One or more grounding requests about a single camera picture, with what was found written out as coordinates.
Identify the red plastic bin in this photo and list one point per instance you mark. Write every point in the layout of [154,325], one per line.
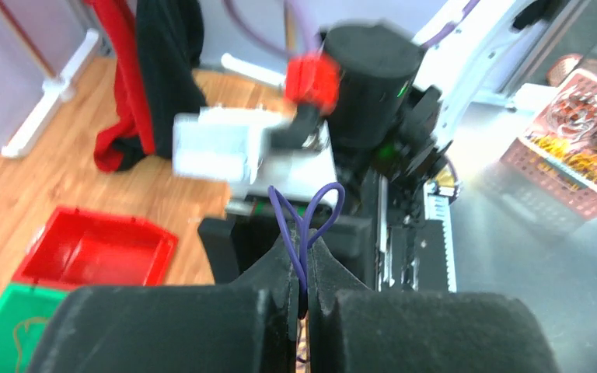
[79,247]

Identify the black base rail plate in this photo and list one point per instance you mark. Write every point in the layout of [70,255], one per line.
[414,243]

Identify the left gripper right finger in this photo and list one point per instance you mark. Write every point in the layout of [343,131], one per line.
[355,329]

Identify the red shirt on hanger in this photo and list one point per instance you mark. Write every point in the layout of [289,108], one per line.
[131,139]

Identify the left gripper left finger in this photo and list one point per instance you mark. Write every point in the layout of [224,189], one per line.
[248,325]

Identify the black shirt on hanger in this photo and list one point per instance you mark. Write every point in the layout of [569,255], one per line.
[169,40]

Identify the green plastic bin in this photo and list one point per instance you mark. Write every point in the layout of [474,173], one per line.
[24,313]

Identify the pink perforated basket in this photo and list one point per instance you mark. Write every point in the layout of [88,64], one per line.
[547,177]

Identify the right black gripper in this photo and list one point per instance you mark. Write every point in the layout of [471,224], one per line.
[234,244]

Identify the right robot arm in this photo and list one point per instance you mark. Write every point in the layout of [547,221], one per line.
[376,112]

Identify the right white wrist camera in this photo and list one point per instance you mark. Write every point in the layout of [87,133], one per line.
[233,145]

